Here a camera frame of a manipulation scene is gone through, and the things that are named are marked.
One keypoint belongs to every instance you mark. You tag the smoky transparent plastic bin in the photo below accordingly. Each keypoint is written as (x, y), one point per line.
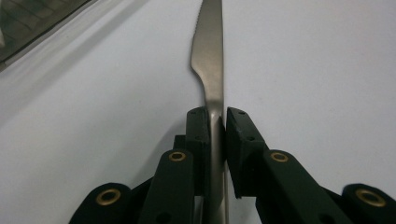
(28, 21)

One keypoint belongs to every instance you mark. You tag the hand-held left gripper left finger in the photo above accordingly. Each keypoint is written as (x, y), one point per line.
(199, 140)

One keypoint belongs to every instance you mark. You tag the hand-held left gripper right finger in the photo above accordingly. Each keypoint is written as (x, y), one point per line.
(244, 149)

